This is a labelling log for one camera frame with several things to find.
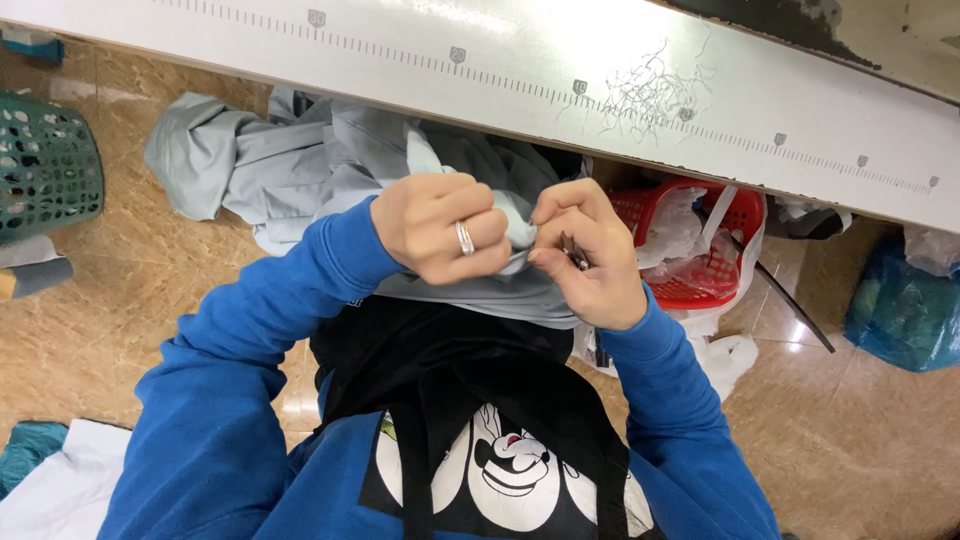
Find small thread snips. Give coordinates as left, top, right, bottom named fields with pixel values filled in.
left=558, top=231, right=594, bottom=273

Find grey garment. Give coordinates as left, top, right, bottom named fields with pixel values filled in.
left=144, top=86, right=595, bottom=331

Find printed measuring scale strip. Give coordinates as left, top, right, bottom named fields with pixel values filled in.
left=153, top=0, right=942, bottom=198

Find pile of thread scraps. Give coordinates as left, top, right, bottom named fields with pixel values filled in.
left=556, top=28, right=719, bottom=148

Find person's left hand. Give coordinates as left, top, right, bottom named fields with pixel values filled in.
left=369, top=172, right=519, bottom=287

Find clear crumpled plastic bags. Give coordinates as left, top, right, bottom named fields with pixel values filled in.
left=636, top=187, right=741, bottom=291

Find thin black rod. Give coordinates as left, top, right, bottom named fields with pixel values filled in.
left=731, top=234, right=837, bottom=354

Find blue plastic bag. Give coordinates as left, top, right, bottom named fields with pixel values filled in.
left=843, top=238, right=960, bottom=375

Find black cloth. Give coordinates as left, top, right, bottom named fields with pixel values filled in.
left=309, top=294, right=633, bottom=540

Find clear plastic bag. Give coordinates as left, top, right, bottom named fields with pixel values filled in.
left=903, top=223, right=960, bottom=279

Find green plastic basket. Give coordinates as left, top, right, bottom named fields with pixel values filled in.
left=0, top=90, right=105, bottom=246

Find red plastic basket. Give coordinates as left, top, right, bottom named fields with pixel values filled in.
left=606, top=177, right=767, bottom=312

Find person's right hand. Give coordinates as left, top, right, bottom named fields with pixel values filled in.
left=527, top=178, right=650, bottom=333

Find teal cloth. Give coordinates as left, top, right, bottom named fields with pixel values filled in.
left=0, top=420, right=70, bottom=501

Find white cloth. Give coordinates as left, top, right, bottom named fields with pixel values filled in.
left=0, top=418, right=134, bottom=540

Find blue sweatshirt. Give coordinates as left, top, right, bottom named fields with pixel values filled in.
left=97, top=196, right=785, bottom=540

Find teal plastic object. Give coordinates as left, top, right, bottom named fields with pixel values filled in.
left=0, top=26, right=67, bottom=66

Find white plastic bag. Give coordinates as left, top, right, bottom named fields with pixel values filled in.
left=573, top=187, right=768, bottom=403

